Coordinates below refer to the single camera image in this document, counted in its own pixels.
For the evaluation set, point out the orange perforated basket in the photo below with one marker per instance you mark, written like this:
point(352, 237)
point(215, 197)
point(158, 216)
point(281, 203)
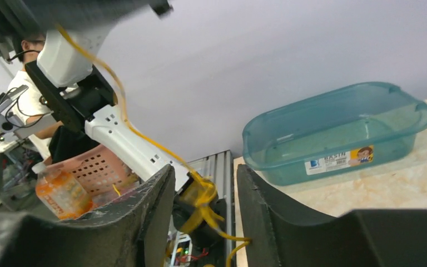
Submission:
point(100, 172)

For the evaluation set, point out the aluminium frame post left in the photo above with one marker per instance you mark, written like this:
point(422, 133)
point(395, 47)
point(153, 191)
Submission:
point(217, 184)

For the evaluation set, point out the person in white shirt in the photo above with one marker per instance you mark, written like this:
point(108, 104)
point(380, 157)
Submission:
point(56, 139)

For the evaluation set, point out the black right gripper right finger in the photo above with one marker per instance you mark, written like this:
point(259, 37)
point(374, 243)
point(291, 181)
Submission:
point(285, 232)

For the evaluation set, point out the orange drink bottle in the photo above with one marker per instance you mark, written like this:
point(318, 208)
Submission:
point(61, 192)

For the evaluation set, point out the teal translucent plastic basin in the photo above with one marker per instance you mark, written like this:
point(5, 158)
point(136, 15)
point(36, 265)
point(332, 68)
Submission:
point(347, 129)

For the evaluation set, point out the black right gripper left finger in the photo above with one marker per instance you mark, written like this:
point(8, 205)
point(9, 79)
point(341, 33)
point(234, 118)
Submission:
point(130, 232)

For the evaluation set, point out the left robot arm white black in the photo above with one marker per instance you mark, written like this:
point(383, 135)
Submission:
point(75, 31)

